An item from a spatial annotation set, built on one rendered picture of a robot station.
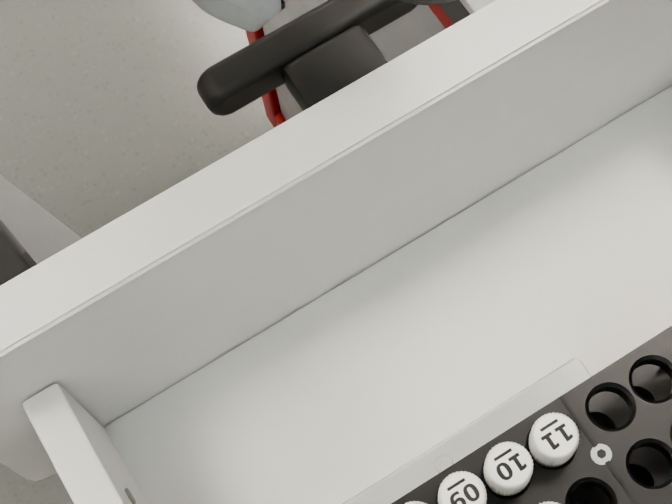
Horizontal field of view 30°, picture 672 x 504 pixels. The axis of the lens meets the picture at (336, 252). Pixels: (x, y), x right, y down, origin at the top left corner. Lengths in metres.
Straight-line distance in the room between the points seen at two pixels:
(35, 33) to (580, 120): 1.13
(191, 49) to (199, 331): 1.07
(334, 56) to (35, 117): 1.09
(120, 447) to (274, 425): 0.05
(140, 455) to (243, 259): 0.09
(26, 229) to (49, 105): 0.16
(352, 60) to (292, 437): 0.12
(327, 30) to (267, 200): 0.06
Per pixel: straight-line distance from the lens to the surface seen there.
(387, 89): 0.34
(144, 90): 1.43
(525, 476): 0.33
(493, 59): 0.35
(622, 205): 0.43
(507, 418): 0.39
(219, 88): 0.37
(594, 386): 0.34
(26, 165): 1.42
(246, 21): 0.31
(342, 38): 0.37
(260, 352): 0.41
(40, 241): 1.36
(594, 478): 0.34
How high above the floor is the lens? 1.23
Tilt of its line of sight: 69 degrees down
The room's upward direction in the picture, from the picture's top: 10 degrees counter-clockwise
